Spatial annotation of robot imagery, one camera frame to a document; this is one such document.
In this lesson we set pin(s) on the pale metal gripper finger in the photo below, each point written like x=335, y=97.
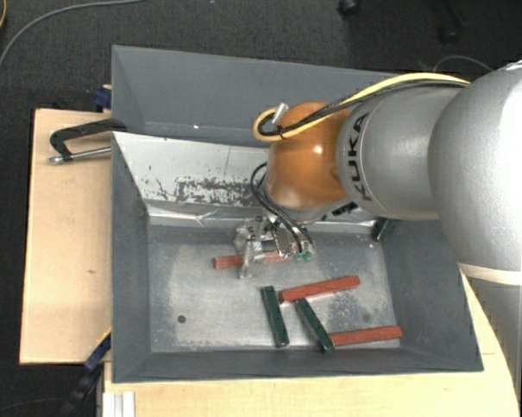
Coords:
x=252, y=261
x=244, y=239

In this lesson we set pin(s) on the red-brown block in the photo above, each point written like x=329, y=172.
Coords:
x=228, y=261
x=322, y=288
x=367, y=335

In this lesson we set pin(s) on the dark green flat block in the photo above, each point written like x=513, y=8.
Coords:
x=314, y=324
x=384, y=230
x=275, y=316

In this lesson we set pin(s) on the grey metal bin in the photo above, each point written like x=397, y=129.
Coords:
x=204, y=313

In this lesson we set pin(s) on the pale flat board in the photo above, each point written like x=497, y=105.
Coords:
x=69, y=247

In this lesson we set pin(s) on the black cylinder on white bracket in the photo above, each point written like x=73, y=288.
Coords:
x=343, y=210

